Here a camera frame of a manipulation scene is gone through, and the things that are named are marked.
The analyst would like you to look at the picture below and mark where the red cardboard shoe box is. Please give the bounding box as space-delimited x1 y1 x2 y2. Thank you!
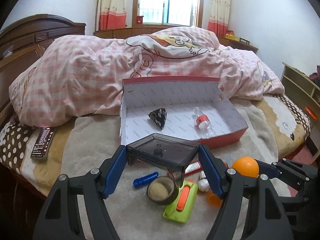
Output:
120 76 248 148

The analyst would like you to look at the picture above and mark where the left pink floral curtain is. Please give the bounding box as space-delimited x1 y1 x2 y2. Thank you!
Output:
96 0 126 31

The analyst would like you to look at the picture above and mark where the black patterned pyramid puzzle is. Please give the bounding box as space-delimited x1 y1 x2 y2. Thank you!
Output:
148 108 167 129

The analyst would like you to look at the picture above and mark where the low wooden window cabinet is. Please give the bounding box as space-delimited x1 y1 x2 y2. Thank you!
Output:
94 25 258 54

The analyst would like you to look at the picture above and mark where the window with wooden frame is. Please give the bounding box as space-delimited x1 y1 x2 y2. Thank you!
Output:
132 0 204 27

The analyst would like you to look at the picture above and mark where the dark tape roll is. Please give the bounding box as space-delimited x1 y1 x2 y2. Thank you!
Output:
146 176 179 205

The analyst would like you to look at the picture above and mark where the right pink floral curtain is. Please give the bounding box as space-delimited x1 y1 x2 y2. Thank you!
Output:
208 0 231 37

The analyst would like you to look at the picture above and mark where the white red capsule toy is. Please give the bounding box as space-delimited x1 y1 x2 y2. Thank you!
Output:
197 171 210 192

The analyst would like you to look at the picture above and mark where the orange ball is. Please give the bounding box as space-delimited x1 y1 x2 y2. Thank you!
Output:
232 157 259 178

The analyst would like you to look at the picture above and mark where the orange translucent capsule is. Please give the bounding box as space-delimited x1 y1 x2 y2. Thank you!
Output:
207 191 222 207

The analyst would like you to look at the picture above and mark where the yellow box on cabinet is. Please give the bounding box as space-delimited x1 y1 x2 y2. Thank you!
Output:
225 30 250 44

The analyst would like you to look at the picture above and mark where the beige fleece blanket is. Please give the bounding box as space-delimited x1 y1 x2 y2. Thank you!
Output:
61 99 278 239

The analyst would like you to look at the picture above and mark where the small clear plastic bottle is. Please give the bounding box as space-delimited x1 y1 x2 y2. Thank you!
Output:
193 107 216 139

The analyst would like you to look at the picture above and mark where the blue plastic cylinder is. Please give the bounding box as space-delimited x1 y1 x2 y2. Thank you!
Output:
133 172 159 189

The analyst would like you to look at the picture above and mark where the pink checked duvet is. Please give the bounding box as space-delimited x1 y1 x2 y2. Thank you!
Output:
8 34 285 127

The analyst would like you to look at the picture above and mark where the dark transparent plastic tray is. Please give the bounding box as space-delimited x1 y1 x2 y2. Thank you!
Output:
126 133 200 187

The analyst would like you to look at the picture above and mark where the sheep pattern bed sheet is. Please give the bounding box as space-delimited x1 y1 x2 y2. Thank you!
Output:
1 95 310 195

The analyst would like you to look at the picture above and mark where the red labelled small box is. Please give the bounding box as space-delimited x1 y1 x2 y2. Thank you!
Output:
184 161 202 176

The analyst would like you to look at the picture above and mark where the wooden side shelf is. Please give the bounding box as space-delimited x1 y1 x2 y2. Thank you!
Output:
281 62 319 150

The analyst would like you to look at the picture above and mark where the black remote control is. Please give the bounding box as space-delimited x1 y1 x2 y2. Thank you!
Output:
30 127 57 160

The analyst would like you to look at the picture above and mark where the pink floral curtain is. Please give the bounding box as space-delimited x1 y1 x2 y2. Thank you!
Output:
208 0 231 37
96 0 126 31

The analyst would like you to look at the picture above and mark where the dark wooden headboard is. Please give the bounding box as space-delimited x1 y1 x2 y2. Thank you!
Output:
1 14 86 126

